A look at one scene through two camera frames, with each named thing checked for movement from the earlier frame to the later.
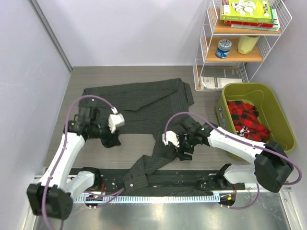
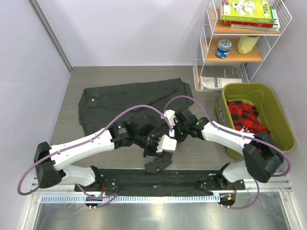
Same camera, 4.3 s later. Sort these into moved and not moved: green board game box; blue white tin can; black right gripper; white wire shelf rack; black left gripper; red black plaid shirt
Moved: black right gripper; black left gripper
Not moved: red black plaid shirt; white wire shelf rack; blue white tin can; green board game box
